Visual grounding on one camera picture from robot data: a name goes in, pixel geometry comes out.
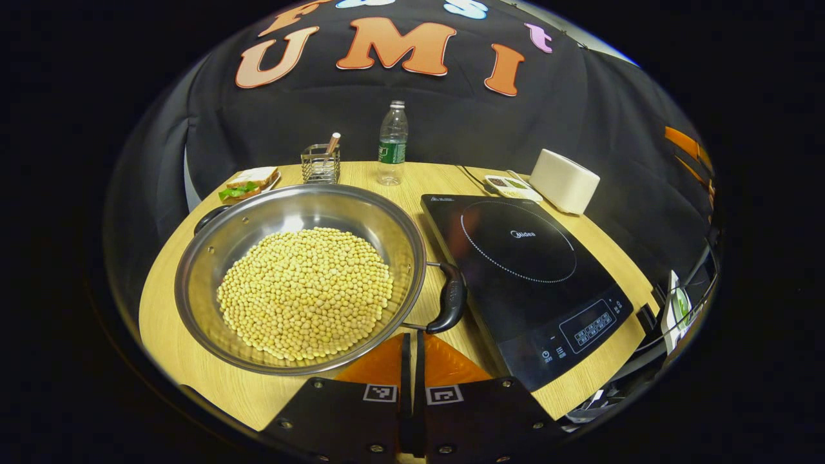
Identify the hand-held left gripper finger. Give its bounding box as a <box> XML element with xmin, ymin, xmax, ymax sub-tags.
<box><xmin>412</xmin><ymin>330</ymin><xmax>568</xmax><ymax>462</ymax></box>
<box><xmin>261</xmin><ymin>332</ymin><xmax>413</xmax><ymax>459</ymax></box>

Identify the black induction cooktop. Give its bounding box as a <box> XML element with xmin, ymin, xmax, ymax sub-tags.
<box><xmin>420</xmin><ymin>193</ymin><xmax>636</xmax><ymax>392</ymax></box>

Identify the pile of yellow soybeans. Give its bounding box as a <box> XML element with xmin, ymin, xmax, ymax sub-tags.
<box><xmin>217</xmin><ymin>227</ymin><xmax>394</xmax><ymax>362</ymax></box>

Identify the stainless steel pot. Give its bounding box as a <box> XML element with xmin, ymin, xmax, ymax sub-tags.
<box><xmin>174</xmin><ymin>184</ymin><xmax>468</xmax><ymax>376</ymax></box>

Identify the white toaster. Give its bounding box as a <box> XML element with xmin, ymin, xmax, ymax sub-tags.
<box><xmin>529</xmin><ymin>149</ymin><xmax>601</xmax><ymax>215</ymax></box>

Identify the white divided bean dish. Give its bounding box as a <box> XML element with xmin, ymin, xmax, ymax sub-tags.
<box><xmin>485</xmin><ymin>174</ymin><xmax>544</xmax><ymax>203</ymax></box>

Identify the clear plastic water bottle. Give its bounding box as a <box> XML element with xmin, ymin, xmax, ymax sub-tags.
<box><xmin>377</xmin><ymin>100</ymin><xmax>409</xmax><ymax>187</ymax></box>

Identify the small white plate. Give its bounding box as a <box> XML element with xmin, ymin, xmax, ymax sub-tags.
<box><xmin>219</xmin><ymin>169</ymin><xmax>282</xmax><ymax>204</ymax></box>

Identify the black backdrop cloth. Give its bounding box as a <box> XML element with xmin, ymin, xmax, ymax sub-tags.
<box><xmin>103</xmin><ymin>0</ymin><xmax>719</xmax><ymax>310</ymax></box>

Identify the sandwich with lettuce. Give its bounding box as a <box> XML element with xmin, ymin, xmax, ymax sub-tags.
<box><xmin>218</xmin><ymin>166</ymin><xmax>280</xmax><ymax>202</ymax></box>

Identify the black power cable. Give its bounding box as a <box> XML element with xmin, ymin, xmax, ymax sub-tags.
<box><xmin>454</xmin><ymin>164</ymin><xmax>494</xmax><ymax>194</ymax></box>

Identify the wire mesh utensil holder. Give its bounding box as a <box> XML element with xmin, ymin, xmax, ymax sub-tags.
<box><xmin>300</xmin><ymin>143</ymin><xmax>342</xmax><ymax>186</ymax></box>

